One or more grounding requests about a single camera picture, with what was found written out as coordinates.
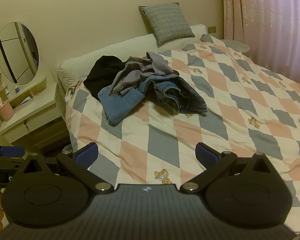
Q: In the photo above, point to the pink tissue holder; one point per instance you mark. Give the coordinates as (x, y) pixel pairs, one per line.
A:
(5, 111)

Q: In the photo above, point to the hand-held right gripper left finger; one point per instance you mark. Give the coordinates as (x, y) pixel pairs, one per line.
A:
(86, 153)

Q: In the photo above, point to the dark blue jeans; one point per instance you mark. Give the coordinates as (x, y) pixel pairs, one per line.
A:
(187, 97)

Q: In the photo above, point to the wall socket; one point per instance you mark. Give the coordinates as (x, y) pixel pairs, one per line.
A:
(211, 29)

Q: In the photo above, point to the black garment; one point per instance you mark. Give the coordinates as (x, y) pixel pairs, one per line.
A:
(102, 72)

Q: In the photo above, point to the cream dressing table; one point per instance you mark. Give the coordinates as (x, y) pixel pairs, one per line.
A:
(32, 108)

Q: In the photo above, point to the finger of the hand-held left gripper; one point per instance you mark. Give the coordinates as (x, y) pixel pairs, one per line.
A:
(11, 151)

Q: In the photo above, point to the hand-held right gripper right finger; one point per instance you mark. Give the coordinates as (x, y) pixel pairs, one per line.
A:
(205, 155)

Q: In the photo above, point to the light blue denim garment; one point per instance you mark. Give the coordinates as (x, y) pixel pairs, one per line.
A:
(120, 105)

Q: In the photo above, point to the white padded bed headboard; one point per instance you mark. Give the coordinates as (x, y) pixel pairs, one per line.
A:
(130, 45)

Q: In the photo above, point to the pink curtain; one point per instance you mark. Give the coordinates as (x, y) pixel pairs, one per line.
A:
(270, 25)

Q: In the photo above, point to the round white side table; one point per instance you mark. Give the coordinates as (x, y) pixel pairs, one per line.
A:
(236, 45)

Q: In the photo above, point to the grey garment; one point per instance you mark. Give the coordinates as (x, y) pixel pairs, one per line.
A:
(137, 75)

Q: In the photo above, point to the checked bear print quilt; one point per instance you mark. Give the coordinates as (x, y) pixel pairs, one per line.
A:
(165, 130)

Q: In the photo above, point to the grey woven pillow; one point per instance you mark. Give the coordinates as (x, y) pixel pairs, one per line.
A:
(165, 22)

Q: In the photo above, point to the oval mirror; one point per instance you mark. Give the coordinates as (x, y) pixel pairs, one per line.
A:
(17, 52)

